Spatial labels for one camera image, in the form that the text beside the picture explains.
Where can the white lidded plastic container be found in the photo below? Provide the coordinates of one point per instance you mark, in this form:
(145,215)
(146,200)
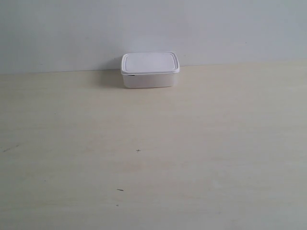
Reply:
(149,69)

